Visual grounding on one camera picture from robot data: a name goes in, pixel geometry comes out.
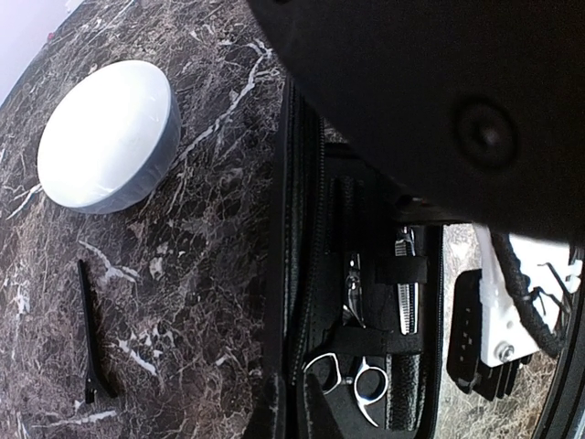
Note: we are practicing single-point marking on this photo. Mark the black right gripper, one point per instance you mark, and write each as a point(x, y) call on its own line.
point(518, 303)

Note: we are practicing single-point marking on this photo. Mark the silver thinning scissors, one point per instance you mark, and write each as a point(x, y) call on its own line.
point(408, 294)

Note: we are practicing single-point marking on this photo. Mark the black zippered tool case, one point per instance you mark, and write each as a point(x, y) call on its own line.
point(328, 201)

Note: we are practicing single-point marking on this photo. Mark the silver hair cutting scissors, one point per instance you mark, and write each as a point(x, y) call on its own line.
point(344, 354)

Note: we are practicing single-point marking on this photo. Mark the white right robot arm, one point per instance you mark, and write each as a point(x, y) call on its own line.
point(476, 106)

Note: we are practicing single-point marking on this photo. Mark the black hair clip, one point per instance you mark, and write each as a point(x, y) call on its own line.
point(95, 379)

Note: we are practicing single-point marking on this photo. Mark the plain white bowl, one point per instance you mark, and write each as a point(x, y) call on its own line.
point(111, 140)

